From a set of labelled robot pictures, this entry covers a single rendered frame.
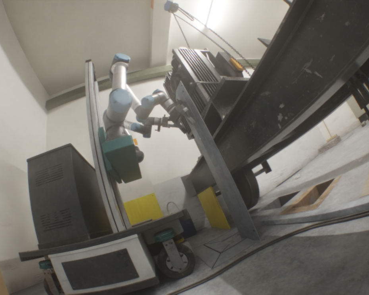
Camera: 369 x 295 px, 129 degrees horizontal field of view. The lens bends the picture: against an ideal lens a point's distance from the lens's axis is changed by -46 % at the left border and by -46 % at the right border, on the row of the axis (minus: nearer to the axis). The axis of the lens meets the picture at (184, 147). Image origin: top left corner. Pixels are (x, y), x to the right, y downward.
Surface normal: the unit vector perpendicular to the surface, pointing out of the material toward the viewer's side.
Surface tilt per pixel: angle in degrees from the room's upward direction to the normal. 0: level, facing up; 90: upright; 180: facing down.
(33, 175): 90
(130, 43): 180
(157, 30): 180
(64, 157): 90
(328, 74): 90
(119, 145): 90
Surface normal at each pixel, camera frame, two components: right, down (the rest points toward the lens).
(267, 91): -0.91, 0.30
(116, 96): 0.58, -0.38
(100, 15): 0.39, 0.86
